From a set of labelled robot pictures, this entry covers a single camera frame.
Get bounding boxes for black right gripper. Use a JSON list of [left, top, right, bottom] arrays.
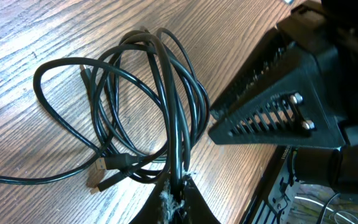
[[209, 1, 358, 148]]

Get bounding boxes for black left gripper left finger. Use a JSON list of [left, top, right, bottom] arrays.
[[129, 174, 175, 224]]

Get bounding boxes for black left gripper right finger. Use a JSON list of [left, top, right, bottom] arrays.
[[178, 175, 220, 224]]

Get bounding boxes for black thin usb cable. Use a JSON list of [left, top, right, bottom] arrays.
[[85, 26, 211, 195]]

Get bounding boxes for black thick usb cable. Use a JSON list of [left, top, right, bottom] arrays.
[[0, 57, 167, 186]]

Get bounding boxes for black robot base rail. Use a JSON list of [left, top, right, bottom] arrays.
[[240, 145, 358, 223]]

